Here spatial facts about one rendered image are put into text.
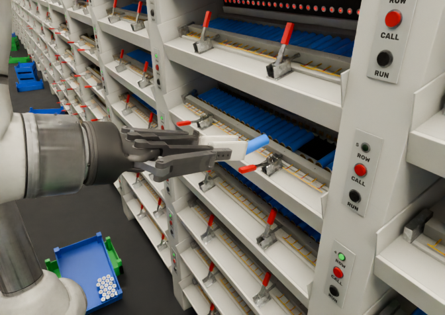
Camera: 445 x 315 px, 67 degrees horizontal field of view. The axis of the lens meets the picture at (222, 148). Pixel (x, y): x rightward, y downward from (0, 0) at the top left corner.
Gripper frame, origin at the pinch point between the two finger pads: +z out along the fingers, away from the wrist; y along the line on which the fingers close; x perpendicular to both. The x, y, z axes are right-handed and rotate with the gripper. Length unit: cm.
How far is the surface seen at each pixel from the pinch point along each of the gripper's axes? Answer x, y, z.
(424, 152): -8.2, -22.1, 11.4
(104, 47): 1, 120, 18
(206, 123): 6.4, 30.9, 17.8
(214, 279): 62, 31, 34
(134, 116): 25, 96, 26
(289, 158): 4.0, 2.8, 19.3
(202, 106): 3.7, 37.5, 20.3
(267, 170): 7.0, 4.3, 15.5
